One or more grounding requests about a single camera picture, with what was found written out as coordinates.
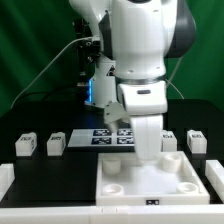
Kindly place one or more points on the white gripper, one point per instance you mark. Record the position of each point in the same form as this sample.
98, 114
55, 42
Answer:
143, 106

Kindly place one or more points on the white square tabletop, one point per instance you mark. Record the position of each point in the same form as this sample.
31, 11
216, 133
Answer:
122, 179

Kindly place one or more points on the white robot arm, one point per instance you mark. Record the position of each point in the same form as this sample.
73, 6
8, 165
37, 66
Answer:
129, 80

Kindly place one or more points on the white tag sheet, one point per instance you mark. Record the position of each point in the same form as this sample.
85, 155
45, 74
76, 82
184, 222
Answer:
101, 137

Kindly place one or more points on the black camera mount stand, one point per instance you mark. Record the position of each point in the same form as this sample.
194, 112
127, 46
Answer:
87, 52

